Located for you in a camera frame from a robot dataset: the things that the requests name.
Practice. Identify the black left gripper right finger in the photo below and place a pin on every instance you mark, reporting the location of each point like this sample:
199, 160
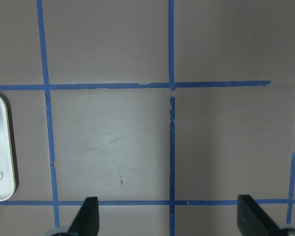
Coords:
252, 220

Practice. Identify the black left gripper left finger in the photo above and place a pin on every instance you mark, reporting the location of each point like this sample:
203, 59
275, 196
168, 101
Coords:
86, 222

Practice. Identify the white plastic tray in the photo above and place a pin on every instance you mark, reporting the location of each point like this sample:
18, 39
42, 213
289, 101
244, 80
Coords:
7, 175

